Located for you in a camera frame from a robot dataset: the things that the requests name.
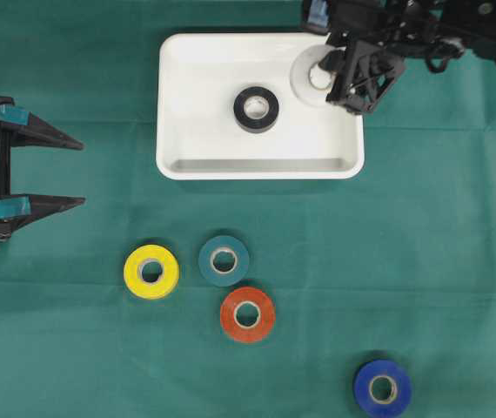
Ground white tape roll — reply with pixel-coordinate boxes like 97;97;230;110
290;44;335;107

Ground yellow tape roll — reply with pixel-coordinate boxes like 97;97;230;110
124;245;180;300

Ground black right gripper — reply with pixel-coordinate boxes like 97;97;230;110
318;1;444;115

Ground red tape roll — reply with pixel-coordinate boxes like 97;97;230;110
220;287;276;344

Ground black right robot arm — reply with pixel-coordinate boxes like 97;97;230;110
302;0;496;115

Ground green table cloth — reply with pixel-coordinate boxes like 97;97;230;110
0;1;496;417

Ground blue tape roll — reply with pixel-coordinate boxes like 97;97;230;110
353;360;412;417

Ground white rectangular plastic tray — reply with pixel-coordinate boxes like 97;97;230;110
156;33;365;180

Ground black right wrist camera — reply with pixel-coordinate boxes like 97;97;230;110
301;0;330;35

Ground teal tape roll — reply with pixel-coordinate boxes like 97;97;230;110
198;235;250;287

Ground black tape roll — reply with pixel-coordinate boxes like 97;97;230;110
233;85;279;133

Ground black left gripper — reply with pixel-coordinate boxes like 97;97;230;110
0;97;85;239

